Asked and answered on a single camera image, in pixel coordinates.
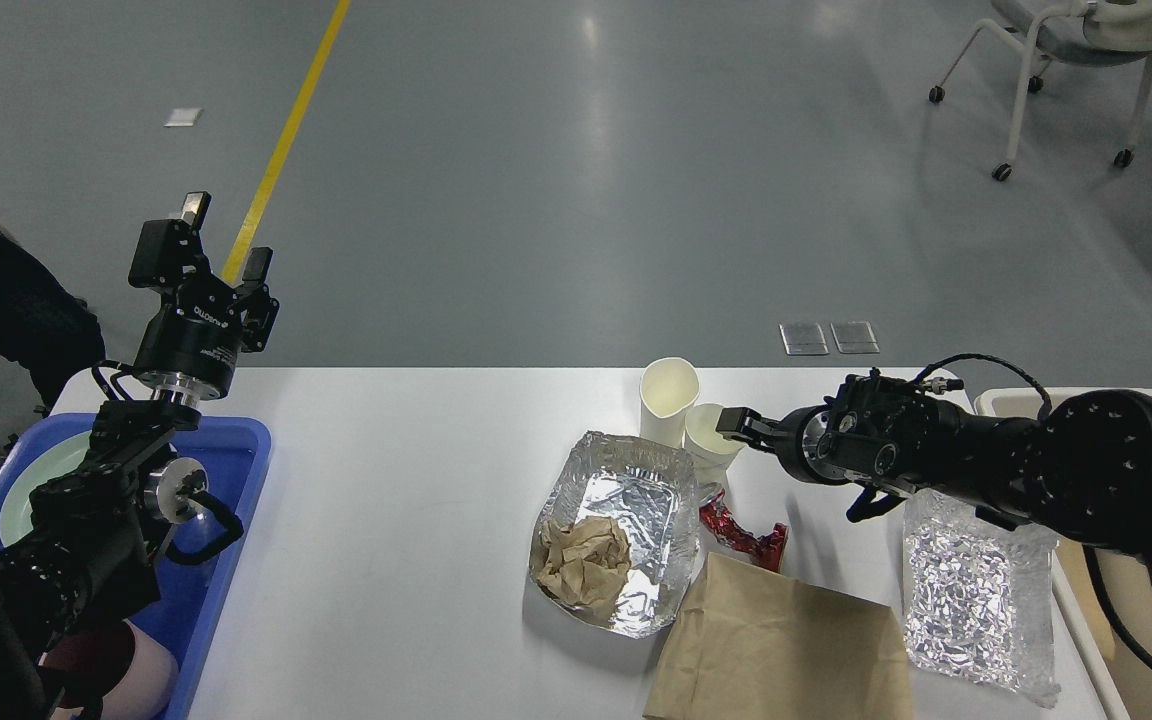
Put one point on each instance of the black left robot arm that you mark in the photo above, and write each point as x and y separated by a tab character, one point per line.
98	531

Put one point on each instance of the grey metal floor plate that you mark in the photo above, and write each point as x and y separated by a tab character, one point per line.
804	339

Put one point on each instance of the short white paper cup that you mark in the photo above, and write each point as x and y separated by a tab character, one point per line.
712	454

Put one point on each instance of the aluminium foil sheet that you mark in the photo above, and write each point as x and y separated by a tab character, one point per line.
977	599

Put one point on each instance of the brown paper bag front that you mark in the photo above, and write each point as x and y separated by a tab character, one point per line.
751	644

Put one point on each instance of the red foil wrapper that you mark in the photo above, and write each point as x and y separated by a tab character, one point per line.
765	552

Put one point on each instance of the crumpled brown paper napkin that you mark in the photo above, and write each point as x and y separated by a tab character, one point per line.
583	565

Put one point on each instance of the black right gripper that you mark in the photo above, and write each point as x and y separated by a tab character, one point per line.
794	441

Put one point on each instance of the pink mug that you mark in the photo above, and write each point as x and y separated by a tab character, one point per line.
116	668

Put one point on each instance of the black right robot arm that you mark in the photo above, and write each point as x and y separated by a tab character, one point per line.
1082	468

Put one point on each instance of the beige plastic bin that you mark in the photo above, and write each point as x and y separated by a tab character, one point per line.
1123	683

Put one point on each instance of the aluminium foil tray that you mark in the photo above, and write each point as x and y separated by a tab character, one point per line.
652	492

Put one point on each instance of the tall white paper cup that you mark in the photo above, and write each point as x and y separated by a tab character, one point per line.
669	387

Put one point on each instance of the grey office chair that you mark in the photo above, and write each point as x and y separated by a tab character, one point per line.
1098	34

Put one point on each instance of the mint green plate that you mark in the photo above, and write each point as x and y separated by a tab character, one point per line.
48	459

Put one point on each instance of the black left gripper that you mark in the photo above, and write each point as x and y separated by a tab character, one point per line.
190	349

